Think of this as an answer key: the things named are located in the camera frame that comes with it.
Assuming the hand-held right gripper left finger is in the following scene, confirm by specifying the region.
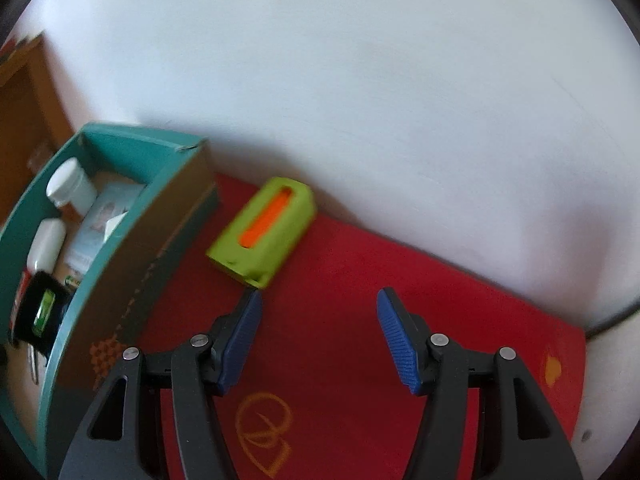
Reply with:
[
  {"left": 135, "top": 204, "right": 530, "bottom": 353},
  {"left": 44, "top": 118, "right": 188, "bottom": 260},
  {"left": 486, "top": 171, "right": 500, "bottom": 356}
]
[{"left": 59, "top": 289, "right": 264, "bottom": 480}]

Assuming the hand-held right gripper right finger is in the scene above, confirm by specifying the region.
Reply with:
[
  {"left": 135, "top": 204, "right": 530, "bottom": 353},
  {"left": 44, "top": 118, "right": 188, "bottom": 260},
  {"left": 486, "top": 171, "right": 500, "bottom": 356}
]
[{"left": 376, "top": 287, "right": 583, "bottom": 480}]

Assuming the green case with orange slot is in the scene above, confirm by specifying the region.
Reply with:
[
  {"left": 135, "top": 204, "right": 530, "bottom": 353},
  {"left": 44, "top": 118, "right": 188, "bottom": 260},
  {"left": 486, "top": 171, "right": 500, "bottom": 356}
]
[{"left": 206, "top": 176, "right": 317, "bottom": 291}]

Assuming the teal cardboard box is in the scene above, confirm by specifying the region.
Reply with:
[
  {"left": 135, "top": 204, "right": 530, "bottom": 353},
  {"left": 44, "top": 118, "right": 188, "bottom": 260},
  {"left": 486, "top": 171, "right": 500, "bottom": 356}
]
[{"left": 0, "top": 121, "right": 219, "bottom": 478}]

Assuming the photo id card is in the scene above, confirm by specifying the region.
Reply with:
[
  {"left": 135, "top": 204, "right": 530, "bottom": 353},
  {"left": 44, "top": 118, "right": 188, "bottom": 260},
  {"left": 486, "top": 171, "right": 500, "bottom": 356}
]
[{"left": 62, "top": 182, "right": 146, "bottom": 273}]

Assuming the black device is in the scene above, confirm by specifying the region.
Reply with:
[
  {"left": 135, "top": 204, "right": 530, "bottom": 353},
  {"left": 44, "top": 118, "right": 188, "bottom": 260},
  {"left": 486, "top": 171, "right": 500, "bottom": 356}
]
[{"left": 9, "top": 271, "right": 72, "bottom": 356}]

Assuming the white earbuds case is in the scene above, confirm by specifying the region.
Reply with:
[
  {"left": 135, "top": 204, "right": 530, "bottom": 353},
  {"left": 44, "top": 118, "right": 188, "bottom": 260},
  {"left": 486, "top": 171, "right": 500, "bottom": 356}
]
[{"left": 26, "top": 217, "right": 67, "bottom": 273}]

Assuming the red lighter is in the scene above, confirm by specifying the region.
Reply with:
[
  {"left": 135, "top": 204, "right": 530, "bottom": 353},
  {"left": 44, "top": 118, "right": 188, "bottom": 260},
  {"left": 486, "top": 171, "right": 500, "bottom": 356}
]
[{"left": 11, "top": 270, "right": 32, "bottom": 328}]

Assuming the red floral printed tablecloth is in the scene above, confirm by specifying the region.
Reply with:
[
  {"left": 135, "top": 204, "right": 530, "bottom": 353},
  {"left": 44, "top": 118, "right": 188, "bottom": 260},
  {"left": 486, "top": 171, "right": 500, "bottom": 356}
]
[{"left": 135, "top": 172, "right": 588, "bottom": 480}]

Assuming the white-lidded brown jar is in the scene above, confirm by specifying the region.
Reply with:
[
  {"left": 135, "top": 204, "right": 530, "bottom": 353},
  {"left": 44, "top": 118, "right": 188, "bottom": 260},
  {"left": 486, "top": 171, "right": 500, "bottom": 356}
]
[{"left": 46, "top": 157, "right": 98, "bottom": 221}]

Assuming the wooden corner shelf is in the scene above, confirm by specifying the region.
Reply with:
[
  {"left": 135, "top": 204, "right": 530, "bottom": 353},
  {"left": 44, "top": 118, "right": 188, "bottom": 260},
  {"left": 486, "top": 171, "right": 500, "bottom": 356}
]
[{"left": 0, "top": 30, "right": 76, "bottom": 226}]

